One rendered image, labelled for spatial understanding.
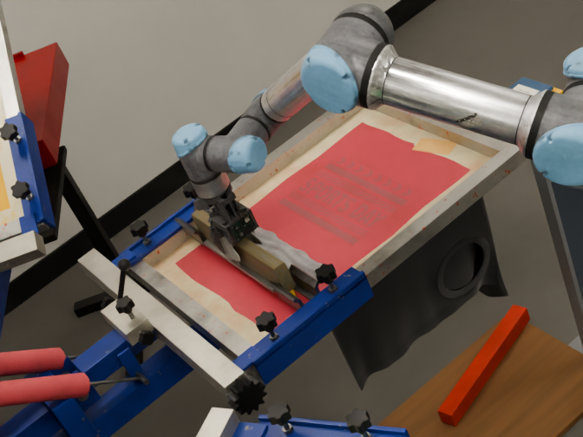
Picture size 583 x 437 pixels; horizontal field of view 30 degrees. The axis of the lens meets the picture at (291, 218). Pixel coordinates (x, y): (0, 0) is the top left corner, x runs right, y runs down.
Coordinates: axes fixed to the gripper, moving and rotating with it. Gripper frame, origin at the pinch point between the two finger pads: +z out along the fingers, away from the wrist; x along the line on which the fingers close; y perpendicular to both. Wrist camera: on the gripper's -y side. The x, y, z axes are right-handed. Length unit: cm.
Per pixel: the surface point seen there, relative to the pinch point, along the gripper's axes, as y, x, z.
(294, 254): 5.5, 8.9, 4.8
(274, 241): -2.9, 9.0, 4.9
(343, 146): -16.9, 41.9, 5.3
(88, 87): -200, 39, 39
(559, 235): 14, 75, 48
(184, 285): -11.1, -12.7, 5.4
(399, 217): 17.7, 30.7, 5.1
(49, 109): -101, 0, -8
